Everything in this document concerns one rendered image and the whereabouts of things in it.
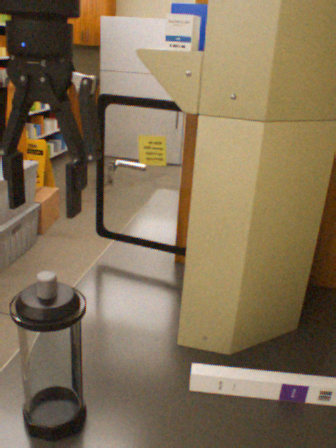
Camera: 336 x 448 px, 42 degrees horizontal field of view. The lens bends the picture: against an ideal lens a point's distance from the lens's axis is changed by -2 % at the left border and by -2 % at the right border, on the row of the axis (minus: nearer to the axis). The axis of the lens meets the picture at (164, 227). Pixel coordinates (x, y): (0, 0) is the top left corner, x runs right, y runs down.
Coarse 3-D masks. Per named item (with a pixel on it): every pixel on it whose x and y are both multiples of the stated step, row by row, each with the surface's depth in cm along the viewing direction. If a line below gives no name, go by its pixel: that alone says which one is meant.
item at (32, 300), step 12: (36, 276) 61; (48, 276) 61; (36, 288) 64; (48, 288) 61; (60, 288) 64; (24, 300) 61; (36, 300) 61; (48, 300) 61; (60, 300) 61; (72, 300) 62; (24, 312) 60; (36, 312) 59; (48, 312) 59; (60, 312) 60; (72, 312) 61
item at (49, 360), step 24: (72, 288) 67; (24, 336) 61; (48, 336) 60; (72, 336) 63; (24, 360) 63; (48, 360) 62; (72, 360) 64; (24, 384) 66; (48, 384) 63; (72, 384) 66; (48, 408) 65; (72, 408) 67
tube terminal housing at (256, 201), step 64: (256, 0) 66; (320, 0) 69; (256, 64) 69; (320, 64) 74; (256, 128) 73; (320, 128) 80; (192, 192) 79; (256, 192) 77; (320, 192) 86; (192, 256) 84; (256, 256) 83; (192, 320) 89; (256, 320) 90
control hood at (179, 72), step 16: (144, 48) 72; (160, 48) 85; (144, 64) 73; (160, 64) 73; (176, 64) 72; (192, 64) 71; (160, 80) 73; (176, 80) 73; (192, 80) 72; (176, 96) 74; (192, 96) 73; (192, 112) 74
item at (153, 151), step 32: (128, 128) 113; (160, 128) 110; (192, 128) 107; (128, 160) 116; (160, 160) 113; (192, 160) 109; (128, 192) 119; (160, 192) 116; (128, 224) 123; (160, 224) 119
